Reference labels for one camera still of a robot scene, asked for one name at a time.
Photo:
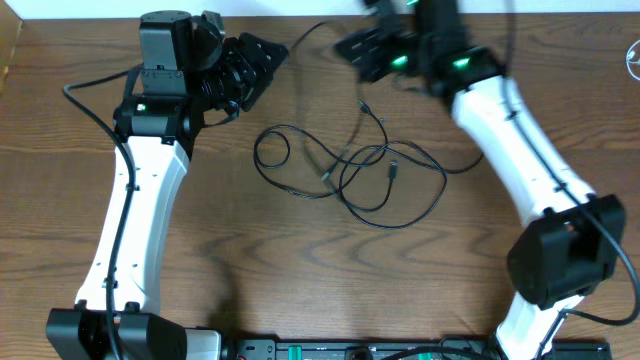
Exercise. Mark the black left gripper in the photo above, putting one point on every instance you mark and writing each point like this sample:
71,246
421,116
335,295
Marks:
257,64

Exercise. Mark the cardboard panel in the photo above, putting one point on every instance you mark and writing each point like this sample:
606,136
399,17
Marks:
10,29

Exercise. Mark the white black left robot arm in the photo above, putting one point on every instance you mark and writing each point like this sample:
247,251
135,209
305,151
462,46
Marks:
189,66

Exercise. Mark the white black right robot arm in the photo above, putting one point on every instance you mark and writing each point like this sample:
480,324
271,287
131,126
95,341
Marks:
571,238

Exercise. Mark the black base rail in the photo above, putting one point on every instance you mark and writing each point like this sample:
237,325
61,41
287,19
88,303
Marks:
447,348

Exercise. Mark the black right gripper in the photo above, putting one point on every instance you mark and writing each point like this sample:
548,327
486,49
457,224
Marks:
372,63

